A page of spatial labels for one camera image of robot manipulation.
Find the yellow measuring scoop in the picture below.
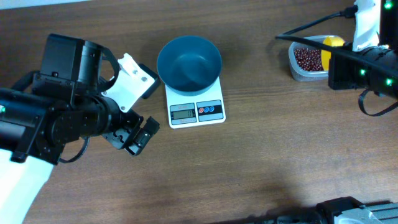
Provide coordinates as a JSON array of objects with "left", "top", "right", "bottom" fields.
[{"left": 320, "top": 35, "right": 346, "bottom": 72}]

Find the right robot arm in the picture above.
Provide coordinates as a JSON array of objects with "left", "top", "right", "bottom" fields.
[{"left": 328, "top": 0, "right": 397, "bottom": 98}]

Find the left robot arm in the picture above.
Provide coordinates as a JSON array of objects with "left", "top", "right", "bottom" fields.
[{"left": 1, "top": 34, "right": 160, "bottom": 223}]

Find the white digital kitchen scale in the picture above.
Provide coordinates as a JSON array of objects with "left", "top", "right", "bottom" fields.
[{"left": 165, "top": 78, "right": 226, "bottom": 129}]

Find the blue plastic bowl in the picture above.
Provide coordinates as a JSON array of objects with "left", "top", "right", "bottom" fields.
[{"left": 157, "top": 35, "right": 223, "bottom": 96}]

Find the red beans pile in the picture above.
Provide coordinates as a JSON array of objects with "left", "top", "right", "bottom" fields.
[{"left": 294, "top": 48, "right": 323, "bottom": 72}]

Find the clear plastic bean container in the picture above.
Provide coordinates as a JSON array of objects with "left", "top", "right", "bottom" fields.
[{"left": 288, "top": 42, "right": 328, "bottom": 82}]

